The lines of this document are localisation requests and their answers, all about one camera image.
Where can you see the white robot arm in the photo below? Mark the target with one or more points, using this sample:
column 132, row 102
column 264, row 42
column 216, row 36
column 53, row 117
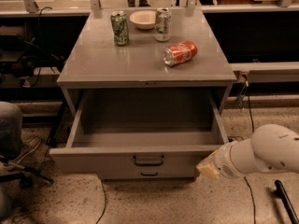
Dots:
column 271, row 149

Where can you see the orange soda can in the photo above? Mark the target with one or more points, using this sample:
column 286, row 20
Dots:
column 180, row 52

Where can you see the black drawer handle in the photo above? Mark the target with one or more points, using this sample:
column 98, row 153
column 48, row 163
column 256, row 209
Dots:
column 148, row 160

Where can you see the grey top drawer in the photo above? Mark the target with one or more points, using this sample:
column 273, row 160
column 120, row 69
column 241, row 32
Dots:
column 113, row 125

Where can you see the white green soda can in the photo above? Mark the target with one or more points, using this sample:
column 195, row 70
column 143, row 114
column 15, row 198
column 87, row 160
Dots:
column 163, row 24

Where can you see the grey drawer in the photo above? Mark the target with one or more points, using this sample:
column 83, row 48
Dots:
column 113, row 125
column 147, row 175

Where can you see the black office chair base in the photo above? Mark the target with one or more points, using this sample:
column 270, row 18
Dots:
column 24, row 174

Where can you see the person's leg in jeans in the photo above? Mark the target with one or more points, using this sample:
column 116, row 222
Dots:
column 10, row 130

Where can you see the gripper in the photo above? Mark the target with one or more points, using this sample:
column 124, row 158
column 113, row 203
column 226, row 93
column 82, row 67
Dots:
column 222, row 162

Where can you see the grey lower drawer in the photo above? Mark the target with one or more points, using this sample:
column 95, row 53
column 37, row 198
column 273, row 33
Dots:
column 147, row 175

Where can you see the black pole on floor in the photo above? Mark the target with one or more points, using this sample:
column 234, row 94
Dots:
column 282, row 194

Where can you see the white bowl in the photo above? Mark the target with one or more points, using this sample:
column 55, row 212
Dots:
column 143, row 19

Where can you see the grey metal cabinet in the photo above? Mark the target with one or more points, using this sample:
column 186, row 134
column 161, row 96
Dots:
column 97, row 63

